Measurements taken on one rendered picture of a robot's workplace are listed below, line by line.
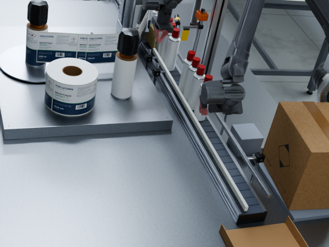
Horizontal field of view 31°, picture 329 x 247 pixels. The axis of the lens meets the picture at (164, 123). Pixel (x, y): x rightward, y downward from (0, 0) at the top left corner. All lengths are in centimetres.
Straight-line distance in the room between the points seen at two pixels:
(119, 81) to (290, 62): 281
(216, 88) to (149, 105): 72
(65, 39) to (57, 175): 66
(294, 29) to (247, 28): 382
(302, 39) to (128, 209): 373
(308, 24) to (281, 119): 369
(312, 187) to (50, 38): 121
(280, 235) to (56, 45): 120
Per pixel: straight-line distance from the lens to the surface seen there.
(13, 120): 230
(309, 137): 210
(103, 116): 236
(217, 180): 220
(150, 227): 200
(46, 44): 255
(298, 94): 464
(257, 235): 208
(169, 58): 269
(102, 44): 258
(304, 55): 525
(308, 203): 221
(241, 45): 184
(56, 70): 234
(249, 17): 187
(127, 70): 240
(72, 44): 256
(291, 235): 213
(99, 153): 226
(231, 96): 180
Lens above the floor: 225
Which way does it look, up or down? 35 degrees down
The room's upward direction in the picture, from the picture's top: 12 degrees clockwise
